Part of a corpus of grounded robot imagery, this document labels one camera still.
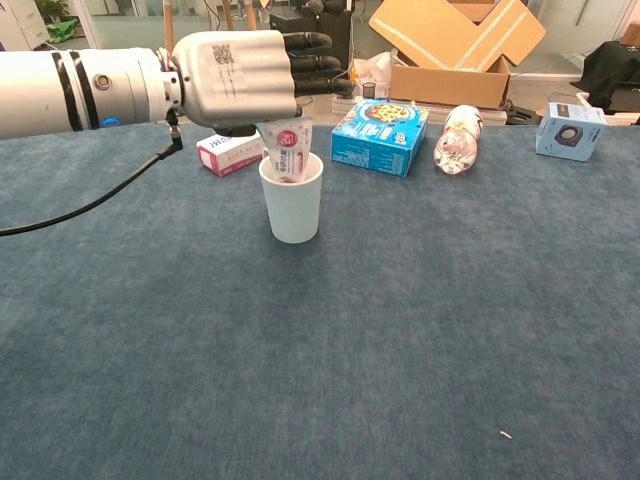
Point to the tiny white scrap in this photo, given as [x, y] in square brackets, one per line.
[505, 434]

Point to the wooden easel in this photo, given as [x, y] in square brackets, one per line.
[170, 25]

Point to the blue cookie box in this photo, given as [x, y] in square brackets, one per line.
[380, 140]

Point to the pale blue plastic cup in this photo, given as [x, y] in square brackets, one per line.
[292, 210]

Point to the black computer tower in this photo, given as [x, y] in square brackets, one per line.
[340, 35]

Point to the blue felt table mat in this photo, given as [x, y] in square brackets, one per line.
[300, 375]

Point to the black cloth cover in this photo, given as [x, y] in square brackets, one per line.
[615, 70]

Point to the white plastic bag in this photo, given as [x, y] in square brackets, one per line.
[372, 67]

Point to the light blue speaker box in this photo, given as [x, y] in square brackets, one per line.
[570, 132]

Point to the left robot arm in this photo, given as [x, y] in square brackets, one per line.
[75, 90]

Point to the open cardboard box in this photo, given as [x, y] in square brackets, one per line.
[450, 75]

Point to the white patterned toothpaste tube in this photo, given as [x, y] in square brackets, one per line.
[290, 150]

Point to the black bracket plates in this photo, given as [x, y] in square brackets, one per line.
[522, 115]

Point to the white cabinet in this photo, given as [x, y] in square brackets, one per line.
[20, 25]

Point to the pink label drink bottle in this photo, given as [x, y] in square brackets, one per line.
[457, 142]

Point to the white toothpaste carton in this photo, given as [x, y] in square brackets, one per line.
[227, 155]

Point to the green bag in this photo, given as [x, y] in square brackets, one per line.
[62, 31]

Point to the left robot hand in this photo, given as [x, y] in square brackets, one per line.
[230, 80]

